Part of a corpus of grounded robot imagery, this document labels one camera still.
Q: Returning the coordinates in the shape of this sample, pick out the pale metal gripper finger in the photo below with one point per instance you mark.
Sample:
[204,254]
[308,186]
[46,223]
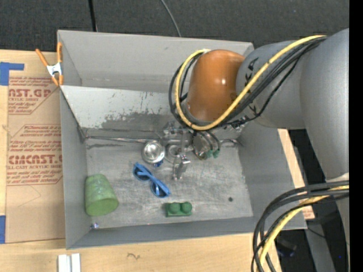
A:
[185,164]
[177,170]

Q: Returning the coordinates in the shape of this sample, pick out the grey metal bin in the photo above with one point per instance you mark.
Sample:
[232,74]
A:
[198,186]

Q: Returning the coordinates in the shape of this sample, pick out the blue sunglasses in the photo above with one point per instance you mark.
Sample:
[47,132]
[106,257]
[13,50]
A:
[153,180]

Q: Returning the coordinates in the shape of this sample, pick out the shiny silver round cup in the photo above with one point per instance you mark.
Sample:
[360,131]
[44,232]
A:
[153,152]

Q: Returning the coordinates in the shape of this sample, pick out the dark green toy brick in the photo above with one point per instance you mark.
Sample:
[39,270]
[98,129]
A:
[178,209]

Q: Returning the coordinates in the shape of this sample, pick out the light green cup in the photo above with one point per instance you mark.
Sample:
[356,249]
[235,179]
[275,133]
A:
[99,195]

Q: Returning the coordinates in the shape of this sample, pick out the brown cardboard board red print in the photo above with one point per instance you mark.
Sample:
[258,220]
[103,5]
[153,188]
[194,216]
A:
[31,140]

